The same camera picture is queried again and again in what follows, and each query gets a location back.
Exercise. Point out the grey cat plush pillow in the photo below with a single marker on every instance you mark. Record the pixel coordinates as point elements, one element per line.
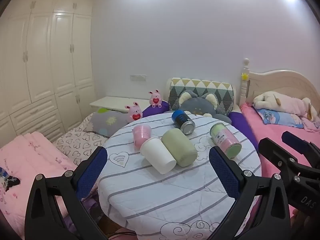
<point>197,105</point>

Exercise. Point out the cream bed headboard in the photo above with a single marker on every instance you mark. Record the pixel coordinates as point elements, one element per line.
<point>282,82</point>

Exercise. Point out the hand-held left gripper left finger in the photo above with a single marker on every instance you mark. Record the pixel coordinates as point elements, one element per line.
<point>93,170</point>

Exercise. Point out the pink and green labelled cup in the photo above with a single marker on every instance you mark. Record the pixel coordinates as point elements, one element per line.
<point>226,141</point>

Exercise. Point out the pink rabbit plush toy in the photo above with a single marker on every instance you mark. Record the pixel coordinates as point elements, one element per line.
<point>155,99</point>
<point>135,112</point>

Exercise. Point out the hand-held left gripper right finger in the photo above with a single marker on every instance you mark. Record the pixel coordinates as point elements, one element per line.
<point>225,172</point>

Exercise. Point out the white nightstand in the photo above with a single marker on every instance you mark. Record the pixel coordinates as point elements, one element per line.
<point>112,102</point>

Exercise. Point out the pink bed sheet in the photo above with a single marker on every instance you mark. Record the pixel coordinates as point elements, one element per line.
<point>265,130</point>

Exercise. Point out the heart print blanket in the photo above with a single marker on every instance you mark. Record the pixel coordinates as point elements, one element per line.
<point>77,142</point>

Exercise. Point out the yellow star ornament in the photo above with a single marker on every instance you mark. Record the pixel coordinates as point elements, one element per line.
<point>245,76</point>

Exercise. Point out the blue cartoon pillow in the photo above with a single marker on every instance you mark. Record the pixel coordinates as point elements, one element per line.
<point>277,117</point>

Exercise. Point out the dark printed cloth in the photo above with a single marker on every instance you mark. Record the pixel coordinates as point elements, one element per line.
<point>8,178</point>

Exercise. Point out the white plush dog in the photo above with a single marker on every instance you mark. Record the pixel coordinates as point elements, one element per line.
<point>280,102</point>

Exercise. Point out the pink quilt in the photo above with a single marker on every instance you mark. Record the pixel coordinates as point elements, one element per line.
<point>32,155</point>

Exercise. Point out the white cup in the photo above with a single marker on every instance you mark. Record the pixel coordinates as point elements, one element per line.
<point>157,155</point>

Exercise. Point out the triangle patterned cushion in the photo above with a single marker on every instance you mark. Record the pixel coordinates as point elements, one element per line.
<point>200,86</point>

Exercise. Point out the blue metal can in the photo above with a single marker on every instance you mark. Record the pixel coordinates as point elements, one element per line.
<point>182,121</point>

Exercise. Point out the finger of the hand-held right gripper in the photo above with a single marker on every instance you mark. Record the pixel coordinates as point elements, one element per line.
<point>296,140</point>
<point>275,152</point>

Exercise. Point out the white wall socket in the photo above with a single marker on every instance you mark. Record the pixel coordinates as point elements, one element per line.
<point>138,77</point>

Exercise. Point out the striped white tablecloth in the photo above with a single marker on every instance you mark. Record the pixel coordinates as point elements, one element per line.
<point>160,200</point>

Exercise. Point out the white wardrobe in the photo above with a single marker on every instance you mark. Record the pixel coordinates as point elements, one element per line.
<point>45,62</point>

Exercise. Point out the grey flower pillow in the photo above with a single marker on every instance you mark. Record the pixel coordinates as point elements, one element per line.
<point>107,121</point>

